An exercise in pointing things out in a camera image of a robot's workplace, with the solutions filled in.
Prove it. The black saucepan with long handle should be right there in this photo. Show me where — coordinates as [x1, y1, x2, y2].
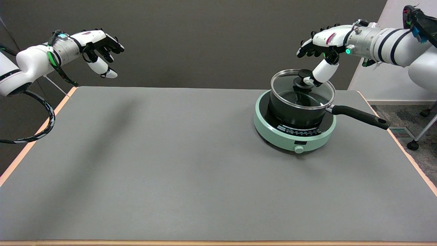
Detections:
[267, 87, 391, 131]

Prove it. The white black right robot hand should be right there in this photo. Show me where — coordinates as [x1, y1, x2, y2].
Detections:
[296, 23, 353, 87]

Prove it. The glass pot lid black knob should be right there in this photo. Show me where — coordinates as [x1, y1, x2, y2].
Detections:
[271, 69, 336, 110]

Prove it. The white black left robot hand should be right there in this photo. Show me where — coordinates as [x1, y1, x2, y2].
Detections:
[80, 28, 125, 79]

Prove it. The chair base with casters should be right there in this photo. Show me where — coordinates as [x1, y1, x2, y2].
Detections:
[407, 101, 437, 151]

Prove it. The black green right arm cable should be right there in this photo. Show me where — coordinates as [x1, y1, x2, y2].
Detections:
[403, 5, 437, 44]

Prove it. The green black wrist cable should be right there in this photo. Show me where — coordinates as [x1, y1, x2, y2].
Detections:
[47, 30, 80, 87]

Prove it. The black looping arm cable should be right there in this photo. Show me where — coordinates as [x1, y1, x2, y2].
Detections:
[0, 90, 56, 144]

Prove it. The mint green induction cooker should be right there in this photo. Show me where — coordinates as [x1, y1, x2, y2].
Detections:
[253, 90, 337, 154]

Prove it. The metal floor vent grille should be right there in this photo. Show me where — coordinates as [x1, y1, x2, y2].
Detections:
[389, 127, 415, 138]

